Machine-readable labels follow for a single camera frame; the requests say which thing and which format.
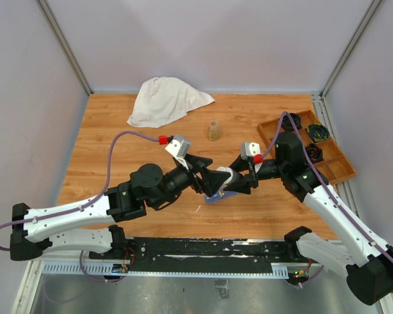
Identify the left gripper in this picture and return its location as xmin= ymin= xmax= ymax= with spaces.
xmin=151 ymin=153 xmax=231 ymax=209

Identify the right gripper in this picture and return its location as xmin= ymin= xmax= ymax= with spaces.
xmin=223 ymin=153 xmax=287 ymax=194

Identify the white cap pill bottle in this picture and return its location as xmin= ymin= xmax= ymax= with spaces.
xmin=217 ymin=167 xmax=243 ymax=188

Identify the blue weekly pill organizer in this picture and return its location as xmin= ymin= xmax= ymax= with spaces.
xmin=204 ymin=190 xmax=238 ymax=205

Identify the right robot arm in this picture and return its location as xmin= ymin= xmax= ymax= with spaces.
xmin=225 ymin=132 xmax=393 ymax=305

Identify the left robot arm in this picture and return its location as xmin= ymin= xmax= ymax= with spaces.
xmin=10 ymin=154 xmax=231 ymax=261

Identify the clear glass pill bottle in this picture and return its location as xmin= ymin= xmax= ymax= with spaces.
xmin=208 ymin=120 xmax=221 ymax=141

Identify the black cup far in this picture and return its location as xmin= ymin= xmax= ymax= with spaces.
xmin=281 ymin=113 xmax=302 ymax=131

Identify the white cloth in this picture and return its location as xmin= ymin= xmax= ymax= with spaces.
xmin=127 ymin=77 xmax=215 ymax=128

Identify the green black cup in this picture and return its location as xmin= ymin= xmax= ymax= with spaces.
xmin=306 ymin=124 xmax=331 ymax=143

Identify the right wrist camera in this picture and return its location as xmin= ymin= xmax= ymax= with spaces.
xmin=240 ymin=142 xmax=263 ymax=164

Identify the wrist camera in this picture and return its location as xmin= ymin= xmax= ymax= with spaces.
xmin=240 ymin=142 xmax=263 ymax=164
xmin=165 ymin=135 xmax=191 ymax=169

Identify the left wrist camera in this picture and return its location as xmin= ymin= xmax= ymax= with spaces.
xmin=165 ymin=135 xmax=191 ymax=169

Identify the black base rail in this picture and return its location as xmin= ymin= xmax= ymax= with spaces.
xmin=42 ymin=234 xmax=328 ymax=281

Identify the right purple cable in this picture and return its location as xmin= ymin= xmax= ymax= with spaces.
xmin=253 ymin=111 xmax=393 ymax=297

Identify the purple cable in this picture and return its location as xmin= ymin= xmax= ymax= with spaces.
xmin=0 ymin=130 xmax=170 ymax=253
xmin=253 ymin=111 xmax=393 ymax=297

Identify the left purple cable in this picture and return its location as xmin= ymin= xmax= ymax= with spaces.
xmin=0 ymin=130 xmax=170 ymax=253

